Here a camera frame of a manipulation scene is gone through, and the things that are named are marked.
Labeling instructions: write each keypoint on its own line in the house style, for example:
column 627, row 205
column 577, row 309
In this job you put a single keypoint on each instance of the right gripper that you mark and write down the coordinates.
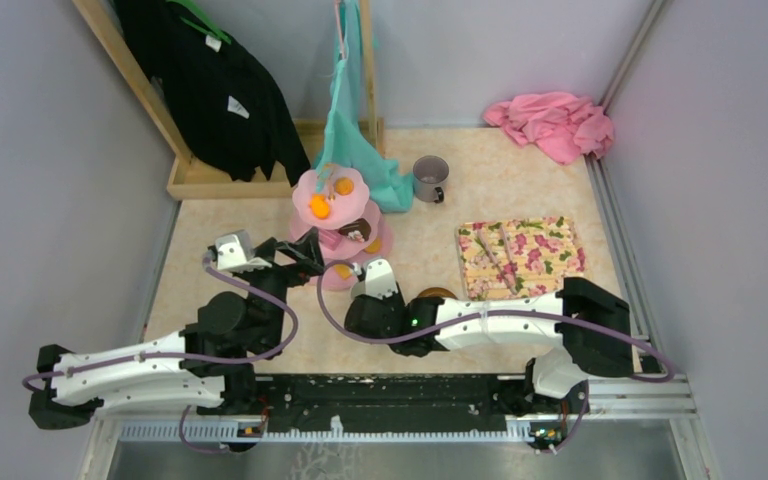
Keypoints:
column 395, row 299

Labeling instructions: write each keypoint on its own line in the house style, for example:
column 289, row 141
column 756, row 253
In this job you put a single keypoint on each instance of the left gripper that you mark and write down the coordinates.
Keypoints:
column 306, row 251

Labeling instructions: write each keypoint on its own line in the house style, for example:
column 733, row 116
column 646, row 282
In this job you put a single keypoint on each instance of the pink wafer biscuit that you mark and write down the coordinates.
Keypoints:
column 330, row 239

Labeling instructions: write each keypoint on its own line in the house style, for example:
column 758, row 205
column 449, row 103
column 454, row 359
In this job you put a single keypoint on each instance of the brown wooden coaster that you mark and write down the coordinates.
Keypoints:
column 437, row 292

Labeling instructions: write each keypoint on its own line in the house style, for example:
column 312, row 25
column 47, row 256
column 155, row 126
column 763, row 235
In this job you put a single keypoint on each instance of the orange biscuit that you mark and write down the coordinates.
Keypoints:
column 345, row 272

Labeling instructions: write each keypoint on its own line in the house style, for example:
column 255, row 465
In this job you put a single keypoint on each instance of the orange round cookie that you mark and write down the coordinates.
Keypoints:
column 376, row 247

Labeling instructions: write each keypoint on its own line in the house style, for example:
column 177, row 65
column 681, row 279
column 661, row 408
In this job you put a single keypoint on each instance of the chocolate cake slice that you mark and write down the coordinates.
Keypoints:
column 357, row 231

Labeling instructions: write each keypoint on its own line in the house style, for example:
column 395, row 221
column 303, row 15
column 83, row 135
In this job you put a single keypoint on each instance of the orange macaron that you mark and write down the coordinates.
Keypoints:
column 343, row 186

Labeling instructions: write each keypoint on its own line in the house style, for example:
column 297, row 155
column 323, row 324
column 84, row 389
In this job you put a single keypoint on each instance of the floral serving tray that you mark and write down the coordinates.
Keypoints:
column 518, row 258

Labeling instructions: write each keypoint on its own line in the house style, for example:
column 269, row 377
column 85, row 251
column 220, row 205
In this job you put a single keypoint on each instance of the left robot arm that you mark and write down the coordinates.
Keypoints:
column 207, row 365

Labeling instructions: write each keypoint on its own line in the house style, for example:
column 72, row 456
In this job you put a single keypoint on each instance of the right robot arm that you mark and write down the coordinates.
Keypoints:
column 584, row 328

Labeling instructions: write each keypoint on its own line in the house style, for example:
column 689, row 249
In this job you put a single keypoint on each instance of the orange croissant pastry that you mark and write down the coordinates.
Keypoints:
column 319, row 206

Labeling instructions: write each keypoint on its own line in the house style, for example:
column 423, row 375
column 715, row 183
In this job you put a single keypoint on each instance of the pink three-tier cake stand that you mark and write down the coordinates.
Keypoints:
column 344, row 209

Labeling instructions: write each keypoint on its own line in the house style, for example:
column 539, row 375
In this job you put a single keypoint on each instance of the teal hanging shirt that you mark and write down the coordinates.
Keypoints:
column 351, row 134

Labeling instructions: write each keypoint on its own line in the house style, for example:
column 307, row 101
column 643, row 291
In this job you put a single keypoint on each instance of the grey mug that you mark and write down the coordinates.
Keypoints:
column 430, row 174

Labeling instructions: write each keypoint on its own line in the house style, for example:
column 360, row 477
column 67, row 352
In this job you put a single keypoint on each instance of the black hanging shirt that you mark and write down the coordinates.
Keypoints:
column 227, row 106

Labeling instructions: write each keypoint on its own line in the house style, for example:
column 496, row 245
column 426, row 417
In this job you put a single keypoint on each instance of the green clothes hanger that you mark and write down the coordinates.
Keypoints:
column 198, row 20

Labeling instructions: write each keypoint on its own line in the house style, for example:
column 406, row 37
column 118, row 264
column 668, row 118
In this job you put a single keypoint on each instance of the pink crumpled cloth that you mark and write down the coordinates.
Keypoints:
column 562, row 125

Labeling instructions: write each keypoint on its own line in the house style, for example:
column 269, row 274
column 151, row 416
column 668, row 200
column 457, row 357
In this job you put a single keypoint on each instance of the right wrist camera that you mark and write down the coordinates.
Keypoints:
column 375, row 278

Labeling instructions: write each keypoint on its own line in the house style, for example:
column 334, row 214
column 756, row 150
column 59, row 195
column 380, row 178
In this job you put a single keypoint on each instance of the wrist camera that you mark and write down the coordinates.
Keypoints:
column 235, row 253
column 375, row 278

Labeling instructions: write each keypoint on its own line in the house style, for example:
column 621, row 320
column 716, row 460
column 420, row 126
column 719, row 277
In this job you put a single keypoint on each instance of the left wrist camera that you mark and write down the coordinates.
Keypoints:
column 235, row 253

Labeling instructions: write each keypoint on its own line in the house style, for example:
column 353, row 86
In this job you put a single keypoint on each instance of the wooden clothes rack frame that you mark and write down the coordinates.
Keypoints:
column 190, row 178

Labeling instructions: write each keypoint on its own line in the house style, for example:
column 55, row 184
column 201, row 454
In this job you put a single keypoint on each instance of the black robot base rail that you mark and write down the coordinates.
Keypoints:
column 398, row 404

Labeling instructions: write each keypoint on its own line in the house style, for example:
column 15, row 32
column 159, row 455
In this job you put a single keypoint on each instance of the aluminium frame rail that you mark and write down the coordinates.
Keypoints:
column 691, row 444

